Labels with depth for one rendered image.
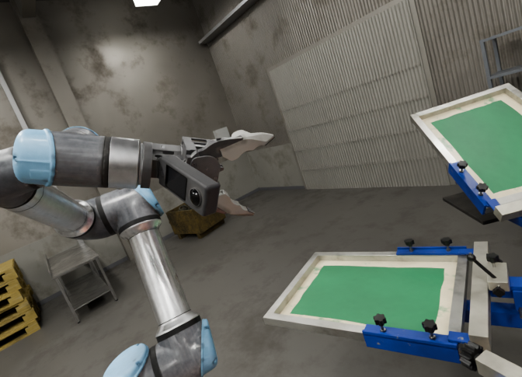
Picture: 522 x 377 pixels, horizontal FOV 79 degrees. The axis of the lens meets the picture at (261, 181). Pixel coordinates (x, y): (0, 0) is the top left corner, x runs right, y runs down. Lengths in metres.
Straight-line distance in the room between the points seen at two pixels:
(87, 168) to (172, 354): 0.53
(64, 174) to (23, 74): 6.90
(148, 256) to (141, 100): 6.79
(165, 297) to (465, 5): 4.67
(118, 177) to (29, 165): 0.10
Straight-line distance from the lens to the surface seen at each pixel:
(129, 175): 0.48
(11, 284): 5.98
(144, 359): 0.88
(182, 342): 0.86
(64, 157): 0.48
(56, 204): 0.75
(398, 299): 1.53
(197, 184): 0.42
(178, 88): 7.95
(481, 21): 4.91
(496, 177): 1.92
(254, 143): 0.50
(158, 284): 0.88
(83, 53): 7.63
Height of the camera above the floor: 1.86
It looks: 11 degrees down
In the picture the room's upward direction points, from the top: 19 degrees counter-clockwise
